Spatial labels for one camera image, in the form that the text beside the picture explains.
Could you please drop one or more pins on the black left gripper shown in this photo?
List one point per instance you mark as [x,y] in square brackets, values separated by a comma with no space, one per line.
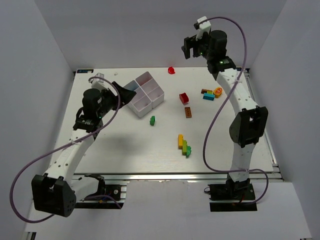
[114,95]

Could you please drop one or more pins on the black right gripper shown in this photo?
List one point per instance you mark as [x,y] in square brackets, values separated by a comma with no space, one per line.
[191,45]

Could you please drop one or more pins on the red round lego piece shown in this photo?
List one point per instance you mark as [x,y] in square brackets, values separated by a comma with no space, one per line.
[171,70]

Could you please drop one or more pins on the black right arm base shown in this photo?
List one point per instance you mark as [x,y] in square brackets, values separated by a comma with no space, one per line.
[221,200]

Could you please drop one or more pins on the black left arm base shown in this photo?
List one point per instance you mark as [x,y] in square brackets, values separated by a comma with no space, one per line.
[94,192]

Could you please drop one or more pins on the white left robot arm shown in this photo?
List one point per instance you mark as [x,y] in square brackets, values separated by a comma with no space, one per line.
[55,192]

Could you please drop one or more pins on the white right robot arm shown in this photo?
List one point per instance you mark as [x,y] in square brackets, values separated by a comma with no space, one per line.
[250,119]

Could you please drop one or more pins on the white four-compartment container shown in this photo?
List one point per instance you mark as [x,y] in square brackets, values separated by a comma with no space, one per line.
[148,94]

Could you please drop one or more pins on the dark green lego piece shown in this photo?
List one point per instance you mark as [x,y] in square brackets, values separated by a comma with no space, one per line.
[152,120]

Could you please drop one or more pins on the blue label left corner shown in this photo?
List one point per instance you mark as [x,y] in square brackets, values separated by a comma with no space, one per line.
[84,71]

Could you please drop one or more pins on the cyan lego brick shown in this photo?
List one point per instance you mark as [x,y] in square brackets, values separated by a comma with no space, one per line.
[208,96]

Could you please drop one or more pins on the yellow orange lego piece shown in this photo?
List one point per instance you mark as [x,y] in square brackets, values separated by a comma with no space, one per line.
[217,92]

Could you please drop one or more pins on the brown flat lego tile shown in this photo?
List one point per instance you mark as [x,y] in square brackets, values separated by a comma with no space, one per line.
[188,113]

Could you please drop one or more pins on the yellow lego brick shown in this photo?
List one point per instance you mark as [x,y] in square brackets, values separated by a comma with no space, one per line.
[180,141]

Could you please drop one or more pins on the light green lego brick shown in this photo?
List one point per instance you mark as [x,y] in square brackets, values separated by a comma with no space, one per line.
[184,147]

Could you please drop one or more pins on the green lego piece right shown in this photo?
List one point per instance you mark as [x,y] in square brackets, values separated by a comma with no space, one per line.
[188,151]

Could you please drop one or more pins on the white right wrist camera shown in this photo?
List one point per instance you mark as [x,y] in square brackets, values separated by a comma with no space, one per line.
[202,26]

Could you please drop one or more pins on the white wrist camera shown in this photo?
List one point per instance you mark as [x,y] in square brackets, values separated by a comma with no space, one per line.
[97,83]
[202,26]

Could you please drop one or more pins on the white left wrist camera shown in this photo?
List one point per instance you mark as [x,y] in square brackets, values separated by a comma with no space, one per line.
[97,83]

